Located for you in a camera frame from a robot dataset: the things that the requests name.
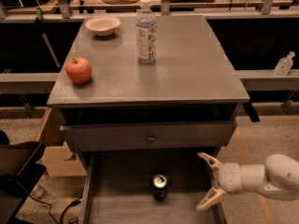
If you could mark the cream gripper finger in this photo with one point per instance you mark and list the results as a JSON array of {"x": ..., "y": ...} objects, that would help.
[
  {"x": 212, "y": 197},
  {"x": 213, "y": 163}
]

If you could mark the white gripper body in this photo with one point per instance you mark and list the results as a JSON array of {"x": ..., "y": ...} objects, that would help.
[{"x": 229, "y": 177}]

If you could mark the blue pepsi can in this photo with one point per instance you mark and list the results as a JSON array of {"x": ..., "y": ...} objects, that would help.
[{"x": 159, "y": 187}]

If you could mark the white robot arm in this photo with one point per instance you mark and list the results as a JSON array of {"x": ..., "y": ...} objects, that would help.
[{"x": 277, "y": 179}]

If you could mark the round drawer knob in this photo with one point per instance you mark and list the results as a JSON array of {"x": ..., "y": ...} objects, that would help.
[{"x": 150, "y": 138}]

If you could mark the grey metal drawer cabinet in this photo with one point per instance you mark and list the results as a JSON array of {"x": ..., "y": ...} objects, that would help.
[{"x": 190, "y": 69}]

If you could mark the grey open middle drawer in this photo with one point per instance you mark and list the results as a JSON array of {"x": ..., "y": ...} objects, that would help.
[{"x": 118, "y": 188}]

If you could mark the grey top drawer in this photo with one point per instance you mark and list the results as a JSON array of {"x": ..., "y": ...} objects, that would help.
[{"x": 124, "y": 128}]

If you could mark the clear hand sanitizer bottle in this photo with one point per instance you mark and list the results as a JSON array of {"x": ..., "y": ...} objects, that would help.
[{"x": 285, "y": 64}]

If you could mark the cardboard box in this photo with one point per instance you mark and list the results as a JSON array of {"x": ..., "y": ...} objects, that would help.
[{"x": 59, "y": 160}]

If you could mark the clear plastic water bottle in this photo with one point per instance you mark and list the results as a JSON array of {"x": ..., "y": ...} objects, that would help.
[{"x": 145, "y": 33}]

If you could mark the red apple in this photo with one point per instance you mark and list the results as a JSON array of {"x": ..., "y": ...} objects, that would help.
[{"x": 79, "y": 70}]

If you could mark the white ceramic bowl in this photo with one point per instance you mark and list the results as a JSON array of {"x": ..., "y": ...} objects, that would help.
[{"x": 103, "y": 25}]

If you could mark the black bin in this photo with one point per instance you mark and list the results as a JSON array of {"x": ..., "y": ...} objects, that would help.
[{"x": 19, "y": 173}]

